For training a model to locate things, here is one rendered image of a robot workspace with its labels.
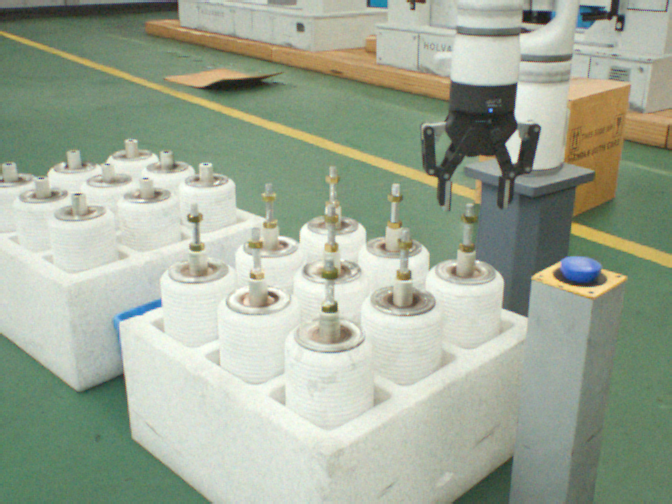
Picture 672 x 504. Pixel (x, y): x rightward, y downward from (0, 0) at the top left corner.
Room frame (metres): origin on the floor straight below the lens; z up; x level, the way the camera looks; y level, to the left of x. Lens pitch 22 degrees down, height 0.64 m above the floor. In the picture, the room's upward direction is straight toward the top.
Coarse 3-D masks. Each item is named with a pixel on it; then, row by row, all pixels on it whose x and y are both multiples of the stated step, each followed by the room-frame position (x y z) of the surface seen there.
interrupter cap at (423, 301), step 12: (384, 288) 0.83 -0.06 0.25; (420, 288) 0.83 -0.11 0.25; (372, 300) 0.80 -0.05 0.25; (384, 300) 0.80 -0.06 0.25; (420, 300) 0.80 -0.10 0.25; (432, 300) 0.80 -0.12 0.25; (384, 312) 0.77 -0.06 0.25; (396, 312) 0.77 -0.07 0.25; (408, 312) 0.77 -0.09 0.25; (420, 312) 0.77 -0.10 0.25
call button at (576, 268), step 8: (576, 256) 0.75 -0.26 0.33; (560, 264) 0.73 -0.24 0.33; (568, 264) 0.73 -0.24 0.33; (576, 264) 0.73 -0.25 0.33; (584, 264) 0.73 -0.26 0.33; (592, 264) 0.73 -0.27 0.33; (600, 264) 0.73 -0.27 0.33; (568, 272) 0.72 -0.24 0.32; (576, 272) 0.72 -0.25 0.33; (584, 272) 0.71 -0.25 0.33; (592, 272) 0.71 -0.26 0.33; (600, 272) 0.72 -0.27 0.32; (576, 280) 0.72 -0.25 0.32; (584, 280) 0.72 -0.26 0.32; (592, 280) 0.72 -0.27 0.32
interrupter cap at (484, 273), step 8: (440, 264) 0.90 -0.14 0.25; (448, 264) 0.91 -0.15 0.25; (480, 264) 0.91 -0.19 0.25; (488, 264) 0.90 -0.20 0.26; (440, 272) 0.88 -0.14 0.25; (448, 272) 0.88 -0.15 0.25; (480, 272) 0.88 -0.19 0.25; (488, 272) 0.88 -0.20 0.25; (448, 280) 0.86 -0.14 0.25; (456, 280) 0.86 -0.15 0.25; (464, 280) 0.86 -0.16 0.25; (472, 280) 0.86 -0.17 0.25; (480, 280) 0.86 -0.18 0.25; (488, 280) 0.86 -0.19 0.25
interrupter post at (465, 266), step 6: (462, 252) 0.88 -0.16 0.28; (474, 252) 0.88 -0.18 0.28; (462, 258) 0.88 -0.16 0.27; (468, 258) 0.88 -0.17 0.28; (474, 258) 0.88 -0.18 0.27; (456, 264) 0.89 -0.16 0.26; (462, 264) 0.88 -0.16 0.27; (468, 264) 0.88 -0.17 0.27; (474, 264) 0.88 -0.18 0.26; (456, 270) 0.88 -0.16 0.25; (462, 270) 0.88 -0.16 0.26; (468, 270) 0.88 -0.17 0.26; (474, 270) 0.88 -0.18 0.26
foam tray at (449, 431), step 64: (128, 320) 0.89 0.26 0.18; (512, 320) 0.89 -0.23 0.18; (128, 384) 0.88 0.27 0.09; (192, 384) 0.77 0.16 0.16; (384, 384) 0.74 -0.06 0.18; (448, 384) 0.74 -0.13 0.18; (512, 384) 0.84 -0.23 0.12; (192, 448) 0.78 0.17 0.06; (256, 448) 0.69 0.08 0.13; (320, 448) 0.62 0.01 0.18; (384, 448) 0.67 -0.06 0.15; (448, 448) 0.75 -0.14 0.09; (512, 448) 0.85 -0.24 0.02
